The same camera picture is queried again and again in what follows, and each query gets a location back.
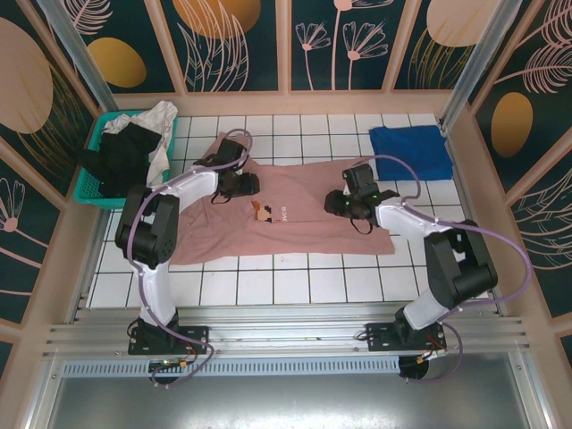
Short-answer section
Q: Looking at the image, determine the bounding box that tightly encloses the pink t-shirt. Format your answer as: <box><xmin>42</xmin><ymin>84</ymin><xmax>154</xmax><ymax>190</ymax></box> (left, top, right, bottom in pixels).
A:
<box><xmin>172</xmin><ymin>131</ymin><xmax>395</xmax><ymax>265</ymax></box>

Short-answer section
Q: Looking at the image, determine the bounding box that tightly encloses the aluminium corner post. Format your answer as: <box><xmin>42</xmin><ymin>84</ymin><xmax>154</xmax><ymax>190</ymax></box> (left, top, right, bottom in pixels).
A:
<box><xmin>437</xmin><ymin>0</ymin><xmax>535</xmax><ymax>130</ymax></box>
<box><xmin>37</xmin><ymin>0</ymin><xmax>116</xmax><ymax>113</ymax></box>

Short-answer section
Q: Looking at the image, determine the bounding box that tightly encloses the green plastic basket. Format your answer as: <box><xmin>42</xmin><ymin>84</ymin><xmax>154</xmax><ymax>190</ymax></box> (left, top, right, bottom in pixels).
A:
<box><xmin>72</xmin><ymin>110</ymin><xmax>181</xmax><ymax>210</ymax></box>

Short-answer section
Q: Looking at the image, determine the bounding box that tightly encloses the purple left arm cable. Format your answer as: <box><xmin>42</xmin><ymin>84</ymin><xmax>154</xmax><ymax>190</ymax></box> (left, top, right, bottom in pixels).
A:
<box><xmin>122</xmin><ymin>128</ymin><xmax>256</xmax><ymax>390</ymax></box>

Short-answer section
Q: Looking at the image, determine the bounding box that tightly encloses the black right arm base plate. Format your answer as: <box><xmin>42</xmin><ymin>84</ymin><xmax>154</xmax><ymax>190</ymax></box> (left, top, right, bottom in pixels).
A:
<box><xmin>365</xmin><ymin>321</ymin><xmax>448</xmax><ymax>354</ymax></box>

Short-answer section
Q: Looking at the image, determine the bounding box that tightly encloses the blue folded t-shirt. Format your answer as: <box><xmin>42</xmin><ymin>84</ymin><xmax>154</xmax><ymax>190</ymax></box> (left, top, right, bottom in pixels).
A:
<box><xmin>368</xmin><ymin>124</ymin><xmax>455</xmax><ymax>182</ymax></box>

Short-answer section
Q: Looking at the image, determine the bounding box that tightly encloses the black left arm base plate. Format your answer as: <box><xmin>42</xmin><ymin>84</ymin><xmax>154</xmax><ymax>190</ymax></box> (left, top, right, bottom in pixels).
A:
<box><xmin>128</xmin><ymin>324</ymin><xmax>211</xmax><ymax>357</ymax></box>

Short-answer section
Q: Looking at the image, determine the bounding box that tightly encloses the white t-shirt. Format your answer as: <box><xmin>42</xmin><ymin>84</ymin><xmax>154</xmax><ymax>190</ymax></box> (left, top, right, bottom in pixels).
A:
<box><xmin>101</xmin><ymin>100</ymin><xmax>179</xmax><ymax>187</ymax></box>

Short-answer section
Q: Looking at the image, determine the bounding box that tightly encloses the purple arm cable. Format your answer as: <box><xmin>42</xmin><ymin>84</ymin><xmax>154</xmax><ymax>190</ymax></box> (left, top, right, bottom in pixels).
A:
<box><xmin>366</xmin><ymin>155</ymin><xmax>534</xmax><ymax>385</ymax></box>
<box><xmin>122</xmin><ymin>128</ymin><xmax>256</xmax><ymax>390</ymax></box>

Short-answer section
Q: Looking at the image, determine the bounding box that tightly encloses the black t-shirt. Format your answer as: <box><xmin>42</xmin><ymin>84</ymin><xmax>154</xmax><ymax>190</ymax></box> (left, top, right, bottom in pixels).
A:
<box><xmin>76</xmin><ymin>122</ymin><xmax>163</xmax><ymax>200</ymax></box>

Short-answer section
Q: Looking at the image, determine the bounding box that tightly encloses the grey slotted cable duct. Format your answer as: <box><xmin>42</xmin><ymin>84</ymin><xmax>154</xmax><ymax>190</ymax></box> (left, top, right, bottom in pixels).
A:
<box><xmin>62</xmin><ymin>356</ymin><xmax>401</xmax><ymax>377</ymax></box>

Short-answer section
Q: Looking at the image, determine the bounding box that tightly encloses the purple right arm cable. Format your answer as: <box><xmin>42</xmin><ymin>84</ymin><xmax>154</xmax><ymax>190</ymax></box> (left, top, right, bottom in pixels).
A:
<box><xmin>366</xmin><ymin>155</ymin><xmax>534</xmax><ymax>385</ymax></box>

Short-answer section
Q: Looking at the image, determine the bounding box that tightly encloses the aluminium mounting rail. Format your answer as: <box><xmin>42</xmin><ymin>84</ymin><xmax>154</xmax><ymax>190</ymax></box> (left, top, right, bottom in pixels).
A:
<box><xmin>42</xmin><ymin>303</ymin><xmax>531</xmax><ymax>358</ymax></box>

